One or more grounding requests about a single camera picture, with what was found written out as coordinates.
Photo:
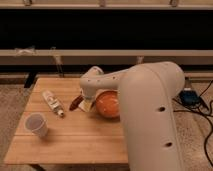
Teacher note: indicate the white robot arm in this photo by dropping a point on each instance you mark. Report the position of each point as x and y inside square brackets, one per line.
[145, 93]

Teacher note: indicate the grey horizontal rail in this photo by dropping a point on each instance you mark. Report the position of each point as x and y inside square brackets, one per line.
[28, 57]

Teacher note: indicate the wooden table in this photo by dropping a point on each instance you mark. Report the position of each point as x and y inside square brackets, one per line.
[77, 138]

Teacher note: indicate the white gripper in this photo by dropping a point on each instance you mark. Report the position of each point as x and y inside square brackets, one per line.
[87, 96]

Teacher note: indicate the white tube with cap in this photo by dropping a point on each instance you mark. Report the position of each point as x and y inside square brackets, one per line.
[53, 103]

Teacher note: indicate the orange ceramic bowl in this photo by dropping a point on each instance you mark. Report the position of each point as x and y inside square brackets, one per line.
[107, 104]

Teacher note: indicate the blue device on floor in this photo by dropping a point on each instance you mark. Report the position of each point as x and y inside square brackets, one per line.
[189, 97]

